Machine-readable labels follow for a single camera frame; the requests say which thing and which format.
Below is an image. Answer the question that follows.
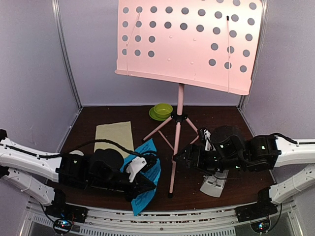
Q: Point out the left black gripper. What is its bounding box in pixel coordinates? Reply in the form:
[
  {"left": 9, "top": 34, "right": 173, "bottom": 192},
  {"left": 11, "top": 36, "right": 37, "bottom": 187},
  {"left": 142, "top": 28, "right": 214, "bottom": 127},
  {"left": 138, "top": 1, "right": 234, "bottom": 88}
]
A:
[{"left": 89, "top": 171, "right": 157, "bottom": 203}]

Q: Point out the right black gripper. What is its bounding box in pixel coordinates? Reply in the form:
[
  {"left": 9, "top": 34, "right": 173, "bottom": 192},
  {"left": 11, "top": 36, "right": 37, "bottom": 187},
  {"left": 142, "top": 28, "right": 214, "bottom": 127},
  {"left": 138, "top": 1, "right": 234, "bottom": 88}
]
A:
[{"left": 173, "top": 144, "right": 246, "bottom": 177}]

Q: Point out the blue sheet music paper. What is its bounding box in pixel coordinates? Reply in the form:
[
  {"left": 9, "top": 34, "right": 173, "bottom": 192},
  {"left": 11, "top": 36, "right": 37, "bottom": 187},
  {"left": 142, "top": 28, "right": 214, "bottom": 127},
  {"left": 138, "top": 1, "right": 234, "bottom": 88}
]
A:
[{"left": 131, "top": 139, "right": 161, "bottom": 216}]

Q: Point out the pink music stand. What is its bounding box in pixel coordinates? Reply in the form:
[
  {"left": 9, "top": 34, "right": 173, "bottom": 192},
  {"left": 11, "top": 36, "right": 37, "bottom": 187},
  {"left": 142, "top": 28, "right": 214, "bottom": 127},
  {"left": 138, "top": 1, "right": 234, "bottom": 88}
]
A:
[{"left": 114, "top": 0, "right": 261, "bottom": 199}]

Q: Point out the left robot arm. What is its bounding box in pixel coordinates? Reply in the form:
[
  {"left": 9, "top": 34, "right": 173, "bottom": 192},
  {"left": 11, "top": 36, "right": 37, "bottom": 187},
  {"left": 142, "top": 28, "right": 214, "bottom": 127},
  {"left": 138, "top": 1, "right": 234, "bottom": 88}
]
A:
[{"left": 0, "top": 130, "right": 158, "bottom": 218}]

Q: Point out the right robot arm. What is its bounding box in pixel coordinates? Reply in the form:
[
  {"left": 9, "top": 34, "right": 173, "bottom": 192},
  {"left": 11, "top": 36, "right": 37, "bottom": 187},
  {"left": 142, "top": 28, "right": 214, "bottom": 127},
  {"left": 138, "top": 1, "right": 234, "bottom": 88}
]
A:
[{"left": 173, "top": 125, "right": 315, "bottom": 217}]

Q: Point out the grey metronome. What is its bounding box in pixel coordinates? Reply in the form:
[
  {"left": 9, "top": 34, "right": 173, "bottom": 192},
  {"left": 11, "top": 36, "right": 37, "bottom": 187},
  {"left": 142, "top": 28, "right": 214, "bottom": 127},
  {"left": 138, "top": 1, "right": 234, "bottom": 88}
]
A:
[{"left": 200, "top": 170, "right": 229, "bottom": 198}]

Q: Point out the green bowl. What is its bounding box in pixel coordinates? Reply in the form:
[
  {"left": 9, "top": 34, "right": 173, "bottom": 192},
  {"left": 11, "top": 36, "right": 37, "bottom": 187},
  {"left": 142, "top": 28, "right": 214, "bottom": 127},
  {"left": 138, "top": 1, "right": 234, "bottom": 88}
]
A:
[{"left": 153, "top": 103, "right": 173, "bottom": 118}]

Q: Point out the yellow paper sheet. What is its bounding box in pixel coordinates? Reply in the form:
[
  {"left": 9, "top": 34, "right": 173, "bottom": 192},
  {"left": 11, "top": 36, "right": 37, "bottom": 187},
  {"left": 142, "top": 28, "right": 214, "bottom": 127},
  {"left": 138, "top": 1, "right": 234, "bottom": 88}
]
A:
[{"left": 94, "top": 121, "right": 134, "bottom": 158}]

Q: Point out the white bowl dark outside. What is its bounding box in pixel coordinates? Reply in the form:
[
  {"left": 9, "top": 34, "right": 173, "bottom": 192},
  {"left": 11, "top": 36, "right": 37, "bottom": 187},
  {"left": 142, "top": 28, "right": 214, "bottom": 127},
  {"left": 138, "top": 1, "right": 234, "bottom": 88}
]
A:
[{"left": 70, "top": 150, "right": 84, "bottom": 156}]

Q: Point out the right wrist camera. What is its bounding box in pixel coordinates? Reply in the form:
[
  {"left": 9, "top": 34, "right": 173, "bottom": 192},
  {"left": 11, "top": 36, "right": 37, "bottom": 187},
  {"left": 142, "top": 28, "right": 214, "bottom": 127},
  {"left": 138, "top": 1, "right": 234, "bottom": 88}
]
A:
[{"left": 198, "top": 127, "right": 214, "bottom": 151}]

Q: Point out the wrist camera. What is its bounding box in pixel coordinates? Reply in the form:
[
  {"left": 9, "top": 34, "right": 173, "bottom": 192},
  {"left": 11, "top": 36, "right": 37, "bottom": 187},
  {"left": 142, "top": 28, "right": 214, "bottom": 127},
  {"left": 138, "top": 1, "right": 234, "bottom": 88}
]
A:
[
  {"left": 198, "top": 127, "right": 214, "bottom": 151},
  {"left": 125, "top": 155, "right": 158, "bottom": 182}
]

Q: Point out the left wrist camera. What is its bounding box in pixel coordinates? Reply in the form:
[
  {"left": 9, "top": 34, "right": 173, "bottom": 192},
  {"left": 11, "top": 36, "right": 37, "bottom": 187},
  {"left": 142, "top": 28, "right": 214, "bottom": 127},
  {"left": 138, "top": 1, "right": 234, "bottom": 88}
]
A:
[{"left": 125, "top": 155, "right": 158, "bottom": 182}]

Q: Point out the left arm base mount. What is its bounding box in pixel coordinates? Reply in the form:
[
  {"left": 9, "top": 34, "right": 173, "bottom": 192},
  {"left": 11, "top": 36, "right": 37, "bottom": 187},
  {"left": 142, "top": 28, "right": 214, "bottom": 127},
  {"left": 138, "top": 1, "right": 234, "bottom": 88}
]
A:
[{"left": 41, "top": 204, "right": 88, "bottom": 235}]

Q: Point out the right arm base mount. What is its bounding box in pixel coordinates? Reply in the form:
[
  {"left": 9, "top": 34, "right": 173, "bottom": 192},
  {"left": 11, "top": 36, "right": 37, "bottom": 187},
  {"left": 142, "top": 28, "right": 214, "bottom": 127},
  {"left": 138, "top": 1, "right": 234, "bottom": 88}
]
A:
[{"left": 235, "top": 203, "right": 278, "bottom": 234}]

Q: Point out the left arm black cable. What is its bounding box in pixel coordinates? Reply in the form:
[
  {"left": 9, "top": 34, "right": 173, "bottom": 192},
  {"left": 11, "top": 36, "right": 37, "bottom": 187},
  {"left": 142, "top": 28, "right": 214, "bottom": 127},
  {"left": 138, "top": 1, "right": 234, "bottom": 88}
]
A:
[{"left": 0, "top": 139, "right": 158, "bottom": 158}]

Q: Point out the aluminium front rail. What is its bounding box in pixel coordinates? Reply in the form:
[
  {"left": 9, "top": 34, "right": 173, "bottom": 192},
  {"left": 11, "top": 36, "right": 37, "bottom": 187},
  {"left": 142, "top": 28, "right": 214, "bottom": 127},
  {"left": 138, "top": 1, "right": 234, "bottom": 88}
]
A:
[{"left": 18, "top": 198, "right": 306, "bottom": 236}]

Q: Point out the right frame post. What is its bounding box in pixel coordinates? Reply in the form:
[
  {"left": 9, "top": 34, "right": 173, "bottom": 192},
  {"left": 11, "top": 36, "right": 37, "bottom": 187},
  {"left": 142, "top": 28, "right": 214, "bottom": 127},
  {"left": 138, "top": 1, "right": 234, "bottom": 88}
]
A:
[{"left": 238, "top": 0, "right": 269, "bottom": 112}]

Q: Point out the frame post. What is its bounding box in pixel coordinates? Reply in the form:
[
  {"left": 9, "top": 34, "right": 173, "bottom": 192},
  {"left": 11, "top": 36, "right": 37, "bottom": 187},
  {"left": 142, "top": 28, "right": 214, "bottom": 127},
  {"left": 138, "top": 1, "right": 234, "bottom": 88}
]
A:
[
  {"left": 51, "top": 0, "right": 83, "bottom": 110},
  {"left": 238, "top": 0, "right": 269, "bottom": 112}
]

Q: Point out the left frame post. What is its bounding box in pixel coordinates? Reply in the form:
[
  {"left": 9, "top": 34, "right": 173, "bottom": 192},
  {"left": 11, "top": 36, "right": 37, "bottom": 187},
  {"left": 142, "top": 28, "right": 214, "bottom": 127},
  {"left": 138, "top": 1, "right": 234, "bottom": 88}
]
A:
[{"left": 51, "top": 0, "right": 83, "bottom": 110}]

